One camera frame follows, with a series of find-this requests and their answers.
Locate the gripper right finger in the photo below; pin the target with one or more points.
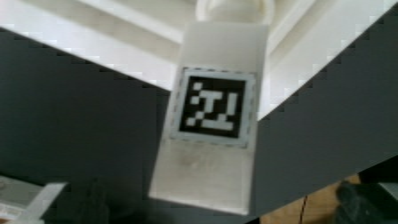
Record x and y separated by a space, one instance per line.
369 203

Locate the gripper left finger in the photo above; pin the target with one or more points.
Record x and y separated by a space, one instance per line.
26 200

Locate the white leg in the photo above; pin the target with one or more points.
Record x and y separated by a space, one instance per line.
205 161

